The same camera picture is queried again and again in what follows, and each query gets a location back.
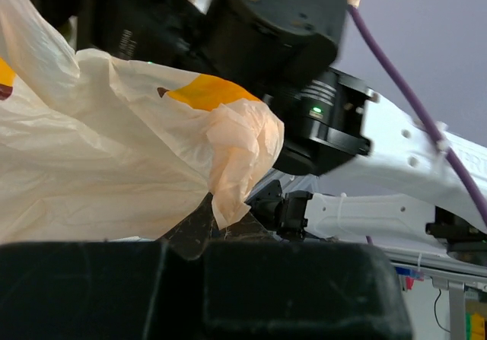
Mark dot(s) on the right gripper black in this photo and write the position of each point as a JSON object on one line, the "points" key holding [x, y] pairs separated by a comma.
{"points": [[270, 47]]}

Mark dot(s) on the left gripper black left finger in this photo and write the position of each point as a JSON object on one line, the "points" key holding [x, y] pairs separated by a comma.
{"points": [[106, 290]]}

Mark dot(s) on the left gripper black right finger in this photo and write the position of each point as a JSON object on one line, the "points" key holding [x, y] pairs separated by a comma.
{"points": [[255, 288]]}

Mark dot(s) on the orange plastic banana-print bag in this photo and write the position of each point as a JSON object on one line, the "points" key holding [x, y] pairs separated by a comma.
{"points": [[95, 147]]}

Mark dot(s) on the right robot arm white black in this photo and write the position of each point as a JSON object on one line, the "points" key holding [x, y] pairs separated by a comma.
{"points": [[342, 126]]}

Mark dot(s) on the aluminium rail frame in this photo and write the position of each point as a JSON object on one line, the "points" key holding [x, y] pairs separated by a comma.
{"points": [[440, 293]]}

